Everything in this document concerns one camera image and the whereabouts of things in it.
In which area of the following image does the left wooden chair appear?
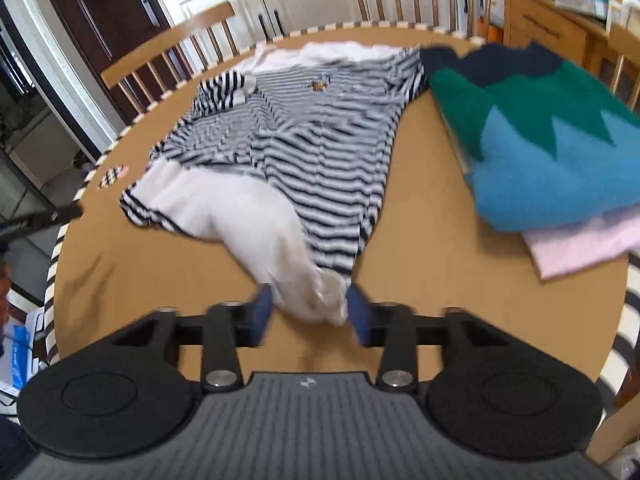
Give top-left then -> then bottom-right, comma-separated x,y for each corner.
101,1 -> 239,115

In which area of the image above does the green blue knit sweater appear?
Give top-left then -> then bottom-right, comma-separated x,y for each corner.
421,44 -> 639,232

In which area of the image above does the wooden side cabinet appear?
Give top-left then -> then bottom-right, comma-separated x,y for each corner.
503,0 -> 639,112

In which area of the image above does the checkerboard calibration marker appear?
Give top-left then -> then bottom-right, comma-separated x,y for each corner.
99,165 -> 129,188

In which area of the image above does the striped white navy sweater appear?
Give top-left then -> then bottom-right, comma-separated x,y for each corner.
120,41 -> 425,325

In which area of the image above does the pink folded garment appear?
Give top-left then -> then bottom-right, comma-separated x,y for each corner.
522,206 -> 639,280

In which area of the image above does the dark brown door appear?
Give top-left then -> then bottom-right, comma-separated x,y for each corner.
31,0 -> 174,124

